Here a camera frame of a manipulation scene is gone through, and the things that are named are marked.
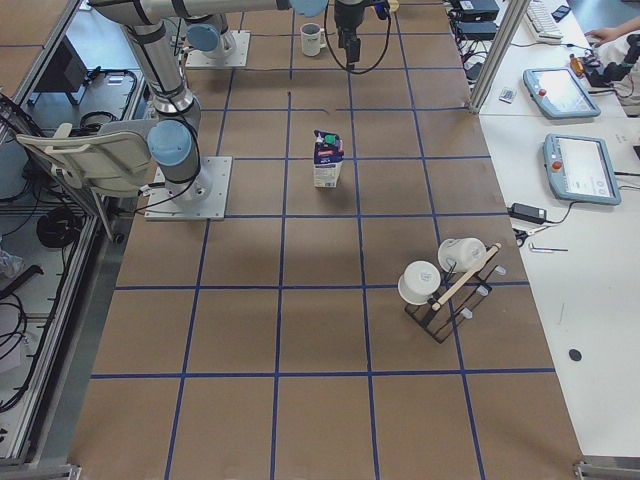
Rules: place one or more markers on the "far teach pendant tablet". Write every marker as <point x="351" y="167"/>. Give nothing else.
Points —
<point x="559" y="94"/>

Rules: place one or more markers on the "aluminium frame post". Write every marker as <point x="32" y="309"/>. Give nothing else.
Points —
<point x="510" y="22"/>

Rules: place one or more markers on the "near teach pendant tablet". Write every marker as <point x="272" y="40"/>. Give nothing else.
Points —
<point x="579" y="168"/>

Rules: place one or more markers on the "black power adapter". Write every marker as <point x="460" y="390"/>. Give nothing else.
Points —
<point x="528" y="213"/>

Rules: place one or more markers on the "white ceramic mug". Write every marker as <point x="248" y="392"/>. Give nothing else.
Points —
<point x="312" y="39"/>

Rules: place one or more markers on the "black wire mug rack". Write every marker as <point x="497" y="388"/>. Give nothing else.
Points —
<point x="457" y="297"/>

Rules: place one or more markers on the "teach pendant tablet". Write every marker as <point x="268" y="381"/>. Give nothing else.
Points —
<point x="579" y="168"/>
<point x="559" y="94"/>

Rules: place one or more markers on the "white blue milk carton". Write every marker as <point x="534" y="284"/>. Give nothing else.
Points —
<point x="327" y="159"/>

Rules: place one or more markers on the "white keyboard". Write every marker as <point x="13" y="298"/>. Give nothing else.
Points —
<point x="541" y="24"/>

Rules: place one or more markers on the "white mug on rack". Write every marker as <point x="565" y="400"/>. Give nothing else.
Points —
<point x="460" y="255"/>
<point x="418" y="282"/>

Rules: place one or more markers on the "person's hand at desk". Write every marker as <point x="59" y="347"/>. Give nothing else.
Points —
<point x="602" y="36"/>

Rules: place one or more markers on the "white plastic chair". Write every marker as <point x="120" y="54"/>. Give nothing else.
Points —
<point x="112" y="163"/>

